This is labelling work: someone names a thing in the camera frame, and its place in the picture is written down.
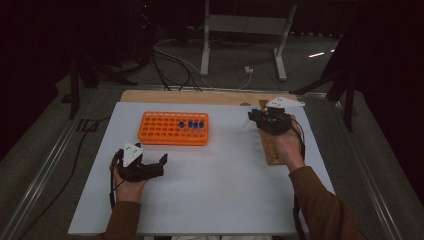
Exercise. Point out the black tripod stand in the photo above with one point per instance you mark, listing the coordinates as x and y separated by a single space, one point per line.
74 90
348 106

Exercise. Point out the orange plastic tube rack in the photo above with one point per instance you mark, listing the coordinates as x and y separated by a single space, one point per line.
160 142

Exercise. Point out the white power plug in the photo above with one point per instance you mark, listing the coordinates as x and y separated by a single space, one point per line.
248 69

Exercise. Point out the blue capped test tube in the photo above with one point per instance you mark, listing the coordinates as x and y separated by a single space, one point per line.
201 125
181 124
190 124
256 112
196 125

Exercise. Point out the wooden tube rack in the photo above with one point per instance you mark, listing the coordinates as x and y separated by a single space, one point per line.
271 155

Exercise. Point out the white metal desk frame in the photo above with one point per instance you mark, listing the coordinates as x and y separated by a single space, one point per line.
246 25

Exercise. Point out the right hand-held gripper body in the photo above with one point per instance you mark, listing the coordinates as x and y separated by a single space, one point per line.
278 121

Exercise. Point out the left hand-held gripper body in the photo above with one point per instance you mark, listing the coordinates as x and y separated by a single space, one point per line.
131 153

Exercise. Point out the person's right hand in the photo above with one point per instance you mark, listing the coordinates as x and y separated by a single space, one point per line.
288 150

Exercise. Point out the aluminium frame rail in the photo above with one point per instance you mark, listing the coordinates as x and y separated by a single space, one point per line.
43 176
370 173

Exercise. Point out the person's left hand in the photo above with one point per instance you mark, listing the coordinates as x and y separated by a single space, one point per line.
128 191

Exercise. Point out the small grey round disc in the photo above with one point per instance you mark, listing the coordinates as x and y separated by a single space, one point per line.
245 104

